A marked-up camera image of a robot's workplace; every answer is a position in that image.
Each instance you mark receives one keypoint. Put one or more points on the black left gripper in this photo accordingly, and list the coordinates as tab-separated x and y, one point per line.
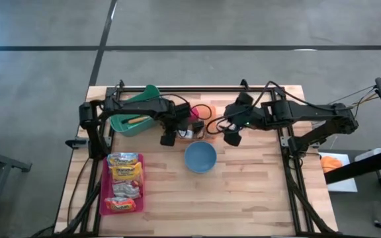
177	117

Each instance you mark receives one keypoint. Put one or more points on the black aluminium table frame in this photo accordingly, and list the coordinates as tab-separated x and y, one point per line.
227	89

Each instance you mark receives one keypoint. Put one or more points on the white board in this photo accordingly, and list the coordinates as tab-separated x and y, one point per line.
342	182

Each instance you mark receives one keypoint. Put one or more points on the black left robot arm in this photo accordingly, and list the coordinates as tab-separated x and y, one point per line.
137	105

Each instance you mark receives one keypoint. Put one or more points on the orange plastic tray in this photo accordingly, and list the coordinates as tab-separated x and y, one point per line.
205	112

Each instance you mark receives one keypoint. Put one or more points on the white lid spice jar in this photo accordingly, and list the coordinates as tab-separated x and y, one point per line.
186	134

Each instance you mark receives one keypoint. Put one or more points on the silver metal bracket plate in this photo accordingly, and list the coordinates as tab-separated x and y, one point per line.
284	142
108	142

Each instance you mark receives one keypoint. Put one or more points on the red yellow ramen packet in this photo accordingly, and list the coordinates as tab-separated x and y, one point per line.
126	190

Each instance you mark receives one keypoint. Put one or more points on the blue bowl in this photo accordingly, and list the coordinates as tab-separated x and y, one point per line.
200	157

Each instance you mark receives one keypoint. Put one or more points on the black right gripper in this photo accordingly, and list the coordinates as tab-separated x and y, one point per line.
243	115

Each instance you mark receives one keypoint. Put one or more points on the orange cloth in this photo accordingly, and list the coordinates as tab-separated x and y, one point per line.
331	164

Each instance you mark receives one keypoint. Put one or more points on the white plastic bin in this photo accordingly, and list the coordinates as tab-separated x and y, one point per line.
369	153

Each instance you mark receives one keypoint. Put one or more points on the white orange ramen packet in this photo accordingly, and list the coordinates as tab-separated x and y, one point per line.
119	205

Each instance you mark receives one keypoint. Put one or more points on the pink plastic tray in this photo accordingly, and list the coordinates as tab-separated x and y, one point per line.
104	191

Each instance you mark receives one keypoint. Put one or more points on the blue ramen noodle packet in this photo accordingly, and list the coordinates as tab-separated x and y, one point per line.
122	158

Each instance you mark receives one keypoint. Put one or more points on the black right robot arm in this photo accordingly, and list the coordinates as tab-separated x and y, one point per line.
309	112

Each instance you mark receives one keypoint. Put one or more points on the yellow ramen noodle packet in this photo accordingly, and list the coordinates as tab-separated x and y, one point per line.
126	172

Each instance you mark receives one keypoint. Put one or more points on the green plastic storage bin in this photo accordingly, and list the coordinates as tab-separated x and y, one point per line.
134	129

